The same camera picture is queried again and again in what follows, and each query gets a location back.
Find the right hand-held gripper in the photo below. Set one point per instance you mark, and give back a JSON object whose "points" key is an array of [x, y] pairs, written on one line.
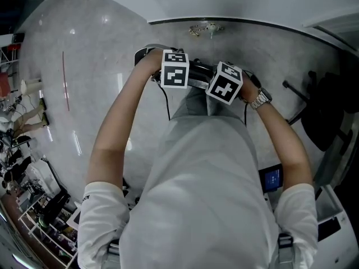
{"points": [[224, 85]]}

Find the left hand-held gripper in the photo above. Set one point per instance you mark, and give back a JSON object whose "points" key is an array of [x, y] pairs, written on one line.
{"points": [[174, 71]]}

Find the person's left forearm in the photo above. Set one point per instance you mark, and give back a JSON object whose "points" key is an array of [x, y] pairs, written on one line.
{"points": [[123, 108]]}

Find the person's right forearm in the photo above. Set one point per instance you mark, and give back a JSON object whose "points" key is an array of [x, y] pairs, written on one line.
{"points": [[283, 133]]}

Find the black office chair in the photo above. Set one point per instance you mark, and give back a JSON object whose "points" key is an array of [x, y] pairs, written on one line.
{"points": [[325, 113]]}

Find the person's grey trousers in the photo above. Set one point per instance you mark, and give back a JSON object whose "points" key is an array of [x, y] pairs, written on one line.
{"points": [[196, 105]]}

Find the silver wristwatch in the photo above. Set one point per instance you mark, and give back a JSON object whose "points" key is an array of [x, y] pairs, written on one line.
{"points": [[261, 99]]}

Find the pale green door stopper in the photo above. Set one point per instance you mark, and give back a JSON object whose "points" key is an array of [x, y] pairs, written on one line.
{"points": [[213, 28]]}

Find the black device with blue screen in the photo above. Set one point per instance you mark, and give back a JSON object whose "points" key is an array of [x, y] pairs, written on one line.
{"points": [[270, 178]]}

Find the person's white t-shirt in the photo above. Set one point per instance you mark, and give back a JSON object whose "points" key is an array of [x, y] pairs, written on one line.
{"points": [[202, 200]]}

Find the beige trash bin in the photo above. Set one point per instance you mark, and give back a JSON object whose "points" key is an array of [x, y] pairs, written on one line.
{"points": [[32, 86]]}

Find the white curved desk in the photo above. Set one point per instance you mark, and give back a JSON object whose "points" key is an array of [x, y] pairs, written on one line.
{"points": [[328, 203]]}

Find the black waste bin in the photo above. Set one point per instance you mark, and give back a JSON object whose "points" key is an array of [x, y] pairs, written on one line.
{"points": [[18, 37]]}

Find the red fire extinguisher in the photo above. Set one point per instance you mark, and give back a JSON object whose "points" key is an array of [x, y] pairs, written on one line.
{"points": [[14, 47]]}

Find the white storage shelf unit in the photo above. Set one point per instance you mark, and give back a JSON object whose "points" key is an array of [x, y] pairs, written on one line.
{"points": [[42, 220]]}

